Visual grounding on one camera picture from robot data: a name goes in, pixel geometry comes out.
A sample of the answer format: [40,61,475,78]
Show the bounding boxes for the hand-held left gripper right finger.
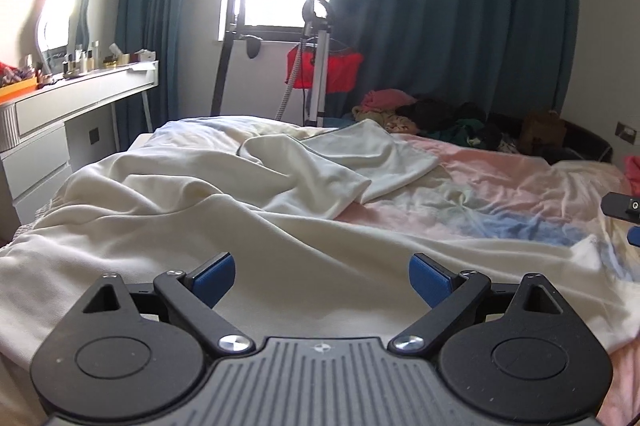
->
[389,252,564,355]

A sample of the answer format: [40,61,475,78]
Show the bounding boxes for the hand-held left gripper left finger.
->
[82,252,257,355]

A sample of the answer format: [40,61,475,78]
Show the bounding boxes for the pink cloth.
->
[624,155,640,198]

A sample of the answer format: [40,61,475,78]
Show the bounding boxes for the brown bag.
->
[520,110,569,153]

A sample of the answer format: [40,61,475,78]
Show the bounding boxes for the pastel pink and blue blanket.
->
[334,132,640,426]

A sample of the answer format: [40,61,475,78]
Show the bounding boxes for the green garment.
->
[425,118,482,143]

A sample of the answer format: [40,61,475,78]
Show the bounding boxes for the beige patterned garment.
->
[351,105,422,135]

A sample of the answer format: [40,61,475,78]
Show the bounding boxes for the black garment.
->
[395,98,490,133]

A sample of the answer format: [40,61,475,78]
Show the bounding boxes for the pink garment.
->
[361,89,419,112]

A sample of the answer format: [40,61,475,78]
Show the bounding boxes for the black floor stand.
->
[210,0,264,117]

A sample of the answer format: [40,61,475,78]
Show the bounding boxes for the white dressing table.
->
[0,60,161,228]

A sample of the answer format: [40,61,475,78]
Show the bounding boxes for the red garment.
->
[286,44,364,91]

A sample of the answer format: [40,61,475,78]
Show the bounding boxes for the garment steamer stand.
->
[276,0,337,128]

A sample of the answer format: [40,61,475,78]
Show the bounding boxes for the row of cosmetic bottles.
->
[61,39,104,75]

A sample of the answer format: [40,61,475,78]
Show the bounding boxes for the blue curtain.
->
[327,0,583,142]
[114,0,246,143]

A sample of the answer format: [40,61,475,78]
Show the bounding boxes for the orange tray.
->
[0,75,40,103]

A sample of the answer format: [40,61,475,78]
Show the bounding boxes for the wavy table mirror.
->
[35,0,92,75]

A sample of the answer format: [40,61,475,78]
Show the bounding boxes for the black bed frame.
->
[487,113,615,165]

